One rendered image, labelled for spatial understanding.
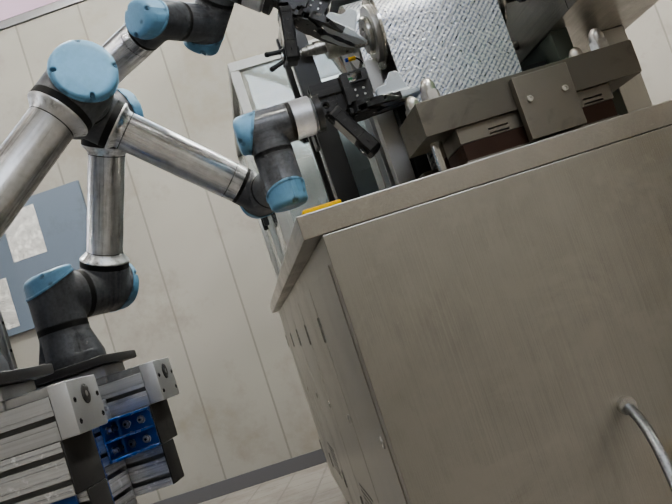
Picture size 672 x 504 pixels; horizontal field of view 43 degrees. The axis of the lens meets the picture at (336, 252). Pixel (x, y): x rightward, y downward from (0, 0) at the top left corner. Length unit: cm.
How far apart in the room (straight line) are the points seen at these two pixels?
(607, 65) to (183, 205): 378
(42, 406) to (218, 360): 357
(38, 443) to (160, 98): 391
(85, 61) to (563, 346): 91
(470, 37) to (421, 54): 10
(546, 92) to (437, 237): 32
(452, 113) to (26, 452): 89
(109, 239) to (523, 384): 109
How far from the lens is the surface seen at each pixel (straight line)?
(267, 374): 495
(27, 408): 148
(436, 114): 144
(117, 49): 174
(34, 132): 149
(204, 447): 507
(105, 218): 205
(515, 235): 137
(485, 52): 172
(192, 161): 165
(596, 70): 155
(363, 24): 173
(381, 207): 133
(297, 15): 170
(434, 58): 169
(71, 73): 150
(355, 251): 132
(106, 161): 202
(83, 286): 204
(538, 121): 147
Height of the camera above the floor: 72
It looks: 5 degrees up
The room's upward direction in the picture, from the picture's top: 18 degrees counter-clockwise
